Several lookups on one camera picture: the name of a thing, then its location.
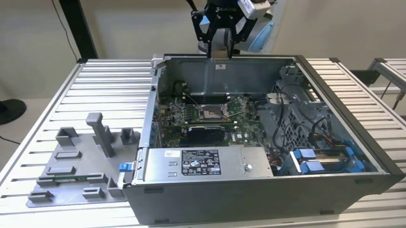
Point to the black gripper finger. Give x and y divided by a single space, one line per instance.
194 23
245 31

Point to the square silver CPU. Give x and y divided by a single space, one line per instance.
221 54

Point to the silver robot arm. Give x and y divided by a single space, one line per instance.
222 38

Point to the black RAM slot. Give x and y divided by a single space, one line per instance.
209 95
209 99

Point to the CPU socket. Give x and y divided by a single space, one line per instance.
212 111

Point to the thin metal locking lever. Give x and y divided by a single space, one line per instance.
193 99

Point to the green motherboard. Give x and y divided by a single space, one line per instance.
248 133

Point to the grey metal drive cage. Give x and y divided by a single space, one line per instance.
292 128

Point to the aluminium slat side table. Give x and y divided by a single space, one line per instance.
397 65

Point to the blue disk carrier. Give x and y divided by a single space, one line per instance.
313 167
305 153

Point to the silver power supply unit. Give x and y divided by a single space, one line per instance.
158 164

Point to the blue plastic clip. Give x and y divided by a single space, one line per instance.
125 167

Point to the black round monitor stand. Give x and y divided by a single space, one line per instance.
13 111

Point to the grey plastic parts rack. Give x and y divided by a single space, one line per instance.
79 166

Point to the black open PC case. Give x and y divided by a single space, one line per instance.
222 202

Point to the green RAM stick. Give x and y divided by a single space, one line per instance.
79 177

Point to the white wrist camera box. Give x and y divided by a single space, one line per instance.
254 8

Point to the black vertical post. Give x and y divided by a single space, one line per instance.
78 28

